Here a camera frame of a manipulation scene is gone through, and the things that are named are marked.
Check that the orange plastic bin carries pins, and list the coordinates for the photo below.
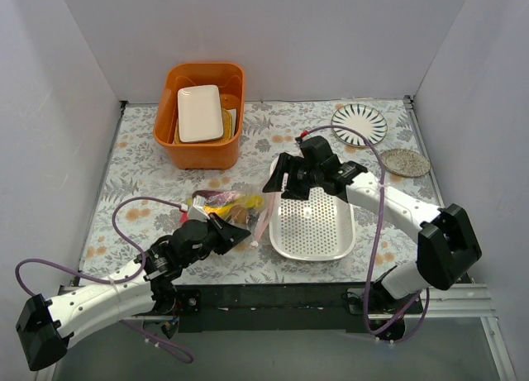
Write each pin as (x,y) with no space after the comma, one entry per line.
(230,79)

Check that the speckled round coaster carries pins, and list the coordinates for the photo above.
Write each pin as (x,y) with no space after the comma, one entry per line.
(405,163)

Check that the brown toy kiwi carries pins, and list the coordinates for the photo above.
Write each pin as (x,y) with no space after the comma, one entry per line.
(238,214)

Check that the red toy apple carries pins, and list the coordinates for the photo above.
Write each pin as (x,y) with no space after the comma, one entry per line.
(184,218)

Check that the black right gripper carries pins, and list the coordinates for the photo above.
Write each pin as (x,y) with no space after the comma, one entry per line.
(293,176)

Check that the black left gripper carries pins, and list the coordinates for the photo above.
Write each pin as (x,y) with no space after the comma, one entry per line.
(217,233)

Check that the purple toy eggplant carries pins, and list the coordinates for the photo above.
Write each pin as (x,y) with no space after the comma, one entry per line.
(214,196)

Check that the dark brown toy mangosteen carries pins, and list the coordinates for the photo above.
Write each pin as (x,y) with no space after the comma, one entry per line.
(252,215)

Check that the blue striped round plate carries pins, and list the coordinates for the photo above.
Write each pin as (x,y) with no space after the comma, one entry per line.
(364,119)

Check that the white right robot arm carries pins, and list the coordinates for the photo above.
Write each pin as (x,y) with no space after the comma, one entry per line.
(446,243)

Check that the yellow toy banana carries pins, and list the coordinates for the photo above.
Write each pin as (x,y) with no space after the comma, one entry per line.
(222,211)

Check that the yellow woven tray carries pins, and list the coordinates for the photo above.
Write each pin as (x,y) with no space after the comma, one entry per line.
(229,125)

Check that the clear zip top bag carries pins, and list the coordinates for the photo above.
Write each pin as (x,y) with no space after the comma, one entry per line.
(257,229)

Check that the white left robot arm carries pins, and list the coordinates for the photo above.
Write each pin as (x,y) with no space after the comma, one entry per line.
(48,327)

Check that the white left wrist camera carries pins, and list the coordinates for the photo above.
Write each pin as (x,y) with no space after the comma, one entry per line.
(195,209)

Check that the white perforated plastic basket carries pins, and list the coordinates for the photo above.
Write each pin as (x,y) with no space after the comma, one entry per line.
(319,229)

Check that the white rectangular plate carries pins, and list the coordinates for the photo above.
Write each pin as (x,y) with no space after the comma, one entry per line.
(199,113)

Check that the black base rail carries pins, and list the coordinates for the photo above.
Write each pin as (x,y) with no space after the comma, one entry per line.
(274,307)

